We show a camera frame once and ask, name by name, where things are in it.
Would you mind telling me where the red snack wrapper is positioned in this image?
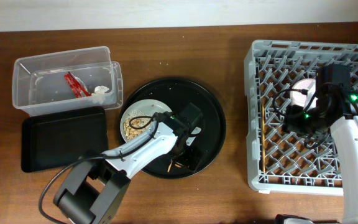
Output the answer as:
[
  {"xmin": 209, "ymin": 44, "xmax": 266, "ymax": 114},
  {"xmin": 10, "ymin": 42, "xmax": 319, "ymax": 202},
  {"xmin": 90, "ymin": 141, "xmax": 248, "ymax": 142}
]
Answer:
[{"xmin": 64, "ymin": 72, "xmax": 91, "ymax": 98}]

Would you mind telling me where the pink white bowl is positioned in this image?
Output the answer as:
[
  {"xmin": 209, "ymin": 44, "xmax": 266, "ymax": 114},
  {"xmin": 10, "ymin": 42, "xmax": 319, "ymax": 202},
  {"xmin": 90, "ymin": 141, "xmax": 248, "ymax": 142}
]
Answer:
[{"xmin": 290, "ymin": 78, "xmax": 316, "ymax": 108}]

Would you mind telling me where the white tissue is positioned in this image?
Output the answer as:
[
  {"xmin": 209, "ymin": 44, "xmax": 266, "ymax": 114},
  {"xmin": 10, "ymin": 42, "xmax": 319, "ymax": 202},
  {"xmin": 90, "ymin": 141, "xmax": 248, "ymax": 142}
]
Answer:
[{"xmin": 91, "ymin": 86, "xmax": 110, "ymax": 104}]

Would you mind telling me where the grey dishwasher rack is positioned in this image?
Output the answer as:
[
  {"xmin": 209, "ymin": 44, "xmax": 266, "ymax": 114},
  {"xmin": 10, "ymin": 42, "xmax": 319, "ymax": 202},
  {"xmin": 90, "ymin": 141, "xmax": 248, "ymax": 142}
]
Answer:
[{"xmin": 244, "ymin": 40, "xmax": 358, "ymax": 196}]

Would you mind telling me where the peanut shells pile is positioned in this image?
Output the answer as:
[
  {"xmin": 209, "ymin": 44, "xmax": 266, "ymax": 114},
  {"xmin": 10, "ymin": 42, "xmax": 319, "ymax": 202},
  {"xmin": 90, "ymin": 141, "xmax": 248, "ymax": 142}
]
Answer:
[{"xmin": 122, "ymin": 116, "xmax": 150, "ymax": 141}]

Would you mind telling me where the grey round plate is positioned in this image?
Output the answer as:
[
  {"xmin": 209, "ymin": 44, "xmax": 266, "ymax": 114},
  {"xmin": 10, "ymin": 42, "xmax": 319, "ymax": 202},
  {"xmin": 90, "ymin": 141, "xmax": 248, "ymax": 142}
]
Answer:
[{"xmin": 119, "ymin": 100, "xmax": 172, "ymax": 142}]

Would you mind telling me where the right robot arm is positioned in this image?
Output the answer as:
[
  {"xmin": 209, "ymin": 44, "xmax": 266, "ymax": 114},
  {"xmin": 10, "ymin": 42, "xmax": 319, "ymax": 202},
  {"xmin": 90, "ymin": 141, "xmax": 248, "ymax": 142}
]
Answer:
[{"xmin": 282, "ymin": 65, "xmax": 358, "ymax": 223}]

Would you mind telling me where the white rice pile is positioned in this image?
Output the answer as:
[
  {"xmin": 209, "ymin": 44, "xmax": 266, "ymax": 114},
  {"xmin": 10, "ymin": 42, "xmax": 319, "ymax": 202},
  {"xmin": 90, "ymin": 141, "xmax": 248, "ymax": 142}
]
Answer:
[{"xmin": 127, "ymin": 109, "xmax": 151, "ymax": 119}]

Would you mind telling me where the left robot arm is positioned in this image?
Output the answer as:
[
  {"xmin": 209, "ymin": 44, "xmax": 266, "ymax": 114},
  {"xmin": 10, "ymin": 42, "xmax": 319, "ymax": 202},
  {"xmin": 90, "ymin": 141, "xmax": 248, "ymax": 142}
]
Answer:
[{"xmin": 53, "ymin": 103, "xmax": 203, "ymax": 223}]

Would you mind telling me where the black rectangular tray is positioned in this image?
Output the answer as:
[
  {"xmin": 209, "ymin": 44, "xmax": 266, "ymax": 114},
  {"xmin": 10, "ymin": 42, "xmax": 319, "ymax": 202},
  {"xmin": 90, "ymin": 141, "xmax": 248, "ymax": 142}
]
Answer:
[{"xmin": 21, "ymin": 106, "xmax": 108, "ymax": 173}]

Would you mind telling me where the wooden chopstick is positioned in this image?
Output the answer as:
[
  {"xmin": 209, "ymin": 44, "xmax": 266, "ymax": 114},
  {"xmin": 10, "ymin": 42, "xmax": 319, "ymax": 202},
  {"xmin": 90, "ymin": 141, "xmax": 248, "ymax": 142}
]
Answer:
[
  {"xmin": 167, "ymin": 160, "xmax": 173, "ymax": 173},
  {"xmin": 261, "ymin": 103, "xmax": 266, "ymax": 174}
]

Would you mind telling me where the round black serving tray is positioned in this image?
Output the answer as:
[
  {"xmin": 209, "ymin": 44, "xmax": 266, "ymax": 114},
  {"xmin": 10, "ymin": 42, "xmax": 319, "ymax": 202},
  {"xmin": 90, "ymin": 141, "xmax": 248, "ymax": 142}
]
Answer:
[{"xmin": 120, "ymin": 77, "xmax": 226, "ymax": 179}]

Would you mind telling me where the clear plastic bin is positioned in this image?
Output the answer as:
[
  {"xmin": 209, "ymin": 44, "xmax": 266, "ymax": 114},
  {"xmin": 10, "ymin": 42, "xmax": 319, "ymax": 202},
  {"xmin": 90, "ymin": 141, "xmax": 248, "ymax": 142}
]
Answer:
[{"xmin": 12, "ymin": 46, "xmax": 124, "ymax": 116}]

